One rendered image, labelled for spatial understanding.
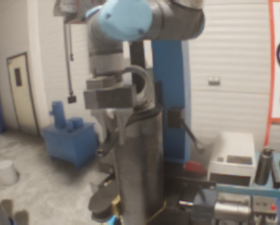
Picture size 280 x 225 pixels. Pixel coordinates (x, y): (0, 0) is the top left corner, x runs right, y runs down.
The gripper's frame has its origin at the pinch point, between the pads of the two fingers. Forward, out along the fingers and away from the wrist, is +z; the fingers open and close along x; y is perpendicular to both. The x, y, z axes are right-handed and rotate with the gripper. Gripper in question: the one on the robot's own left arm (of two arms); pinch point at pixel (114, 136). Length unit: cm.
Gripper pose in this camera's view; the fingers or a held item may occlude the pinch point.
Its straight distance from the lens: 56.6
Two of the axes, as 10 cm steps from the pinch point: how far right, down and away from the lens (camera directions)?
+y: 1.9, -2.9, 9.4
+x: -9.8, 0.2, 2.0
